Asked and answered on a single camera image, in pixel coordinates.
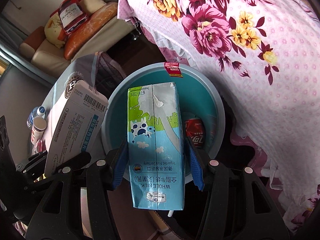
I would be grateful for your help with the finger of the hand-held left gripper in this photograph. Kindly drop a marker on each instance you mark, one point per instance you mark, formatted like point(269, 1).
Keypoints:
point(35, 158)
point(77, 158)

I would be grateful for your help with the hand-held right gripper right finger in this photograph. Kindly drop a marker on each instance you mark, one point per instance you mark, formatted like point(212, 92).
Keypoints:
point(196, 170)

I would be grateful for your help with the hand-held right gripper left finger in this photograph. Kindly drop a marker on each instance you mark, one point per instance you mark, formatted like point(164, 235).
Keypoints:
point(119, 166)

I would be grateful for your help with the pink silver snack wrapper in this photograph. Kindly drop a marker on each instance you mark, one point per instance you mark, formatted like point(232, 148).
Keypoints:
point(37, 147)

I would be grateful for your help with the white medicine box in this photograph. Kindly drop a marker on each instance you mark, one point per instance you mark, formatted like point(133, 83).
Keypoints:
point(72, 125)

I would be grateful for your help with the blue green milk carton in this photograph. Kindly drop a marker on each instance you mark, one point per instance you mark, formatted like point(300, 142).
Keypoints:
point(155, 142)

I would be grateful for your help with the blue plastic basin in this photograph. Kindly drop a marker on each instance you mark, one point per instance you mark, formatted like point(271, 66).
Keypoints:
point(200, 100)

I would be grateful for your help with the white yogurt bottle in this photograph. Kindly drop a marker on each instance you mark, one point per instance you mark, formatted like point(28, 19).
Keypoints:
point(38, 127)

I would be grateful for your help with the red cola can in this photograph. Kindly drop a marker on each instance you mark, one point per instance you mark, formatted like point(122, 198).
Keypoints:
point(195, 132)

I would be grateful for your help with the blue label plastic bottle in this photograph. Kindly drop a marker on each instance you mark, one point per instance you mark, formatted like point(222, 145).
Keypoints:
point(37, 111)

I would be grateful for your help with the grey pink checkered bed sheet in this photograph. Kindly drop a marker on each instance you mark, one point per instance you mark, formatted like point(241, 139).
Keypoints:
point(72, 72)

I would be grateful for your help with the grey patterned cloth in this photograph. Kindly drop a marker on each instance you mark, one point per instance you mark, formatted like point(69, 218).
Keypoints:
point(110, 72)

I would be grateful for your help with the beige sofa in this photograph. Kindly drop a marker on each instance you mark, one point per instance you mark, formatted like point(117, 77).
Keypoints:
point(50, 48)

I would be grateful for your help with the yellow plush pillow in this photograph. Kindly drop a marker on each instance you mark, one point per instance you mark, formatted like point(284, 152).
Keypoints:
point(52, 30)

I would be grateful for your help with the pink floral quilt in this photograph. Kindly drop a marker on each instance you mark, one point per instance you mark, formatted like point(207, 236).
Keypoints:
point(250, 55)

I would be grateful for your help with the orange leather cushion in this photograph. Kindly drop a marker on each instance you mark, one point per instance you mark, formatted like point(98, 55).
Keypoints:
point(92, 25)

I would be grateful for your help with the Hennessy red bag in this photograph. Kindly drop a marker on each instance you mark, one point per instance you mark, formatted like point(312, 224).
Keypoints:
point(71, 15)

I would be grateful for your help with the beige pillow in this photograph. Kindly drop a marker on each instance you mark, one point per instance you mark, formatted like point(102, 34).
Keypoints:
point(92, 2)

